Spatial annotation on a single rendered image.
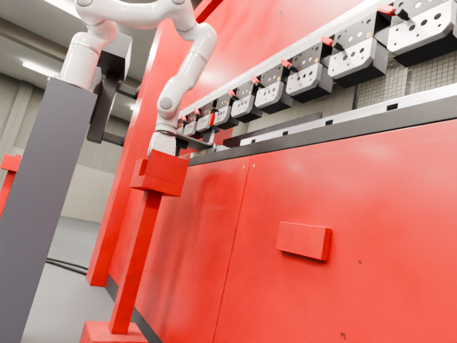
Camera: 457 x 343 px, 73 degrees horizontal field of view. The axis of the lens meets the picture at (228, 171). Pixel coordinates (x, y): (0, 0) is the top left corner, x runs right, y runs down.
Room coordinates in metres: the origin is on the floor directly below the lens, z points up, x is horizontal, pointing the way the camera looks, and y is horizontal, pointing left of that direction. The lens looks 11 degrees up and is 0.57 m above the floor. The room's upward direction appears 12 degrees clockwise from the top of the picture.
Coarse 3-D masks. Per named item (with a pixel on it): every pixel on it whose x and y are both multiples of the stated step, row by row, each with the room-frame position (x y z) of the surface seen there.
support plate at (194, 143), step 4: (176, 132) 1.53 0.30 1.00; (176, 136) 1.58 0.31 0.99; (180, 136) 1.56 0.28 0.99; (184, 136) 1.55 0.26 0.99; (188, 136) 1.56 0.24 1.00; (184, 140) 1.63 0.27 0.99; (188, 140) 1.61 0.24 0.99; (192, 140) 1.59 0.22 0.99; (196, 140) 1.59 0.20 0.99; (188, 144) 1.70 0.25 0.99; (192, 144) 1.68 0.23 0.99; (196, 144) 1.66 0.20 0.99; (200, 144) 1.64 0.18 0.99; (204, 144) 1.62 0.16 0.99; (208, 144) 1.62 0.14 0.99; (192, 148) 1.77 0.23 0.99; (196, 148) 1.75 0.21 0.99; (200, 148) 1.73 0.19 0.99
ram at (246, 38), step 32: (224, 0) 1.84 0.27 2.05; (256, 0) 1.44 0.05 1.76; (288, 0) 1.18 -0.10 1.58; (320, 0) 1.00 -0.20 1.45; (352, 0) 0.86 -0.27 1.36; (384, 0) 0.76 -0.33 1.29; (224, 32) 1.72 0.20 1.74; (256, 32) 1.37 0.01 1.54; (288, 32) 1.14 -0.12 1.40; (224, 64) 1.62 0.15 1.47; (256, 64) 1.31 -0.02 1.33; (192, 96) 1.97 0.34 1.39
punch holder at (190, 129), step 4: (192, 112) 1.90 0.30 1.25; (200, 112) 1.83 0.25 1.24; (188, 116) 1.95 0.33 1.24; (192, 116) 1.88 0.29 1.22; (196, 116) 1.83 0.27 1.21; (188, 120) 1.93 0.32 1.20; (192, 120) 1.87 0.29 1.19; (196, 120) 1.83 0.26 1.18; (188, 124) 1.91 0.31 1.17; (192, 124) 1.84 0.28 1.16; (196, 124) 1.83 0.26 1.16; (188, 128) 1.89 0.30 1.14; (192, 128) 1.83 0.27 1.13; (196, 128) 1.83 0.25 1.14; (184, 132) 1.94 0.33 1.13; (188, 132) 1.88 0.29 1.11; (192, 132) 1.84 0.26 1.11; (196, 132) 1.84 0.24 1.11; (192, 136) 1.90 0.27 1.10; (196, 136) 1.88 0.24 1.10; (200, 136) 1.86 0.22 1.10
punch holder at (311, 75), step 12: (312, 48) 0.99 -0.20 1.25; (324, 48) 0.96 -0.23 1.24; (300, 60) 1.04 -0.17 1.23; (312, 60) 0.98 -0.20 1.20; (324, 60) 0.96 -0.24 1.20; (300, 72) 1.02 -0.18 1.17; (312, 72) 0.98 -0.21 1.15; (324, 72) 0.97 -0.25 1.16; (288, 84) 1.07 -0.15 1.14; (300, 84) 1.01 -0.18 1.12; (312, 84) 0.96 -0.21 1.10; (324, 84) 0.98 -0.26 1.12; (300, 96) 1.06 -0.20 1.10; (312, 96) 1.04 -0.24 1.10
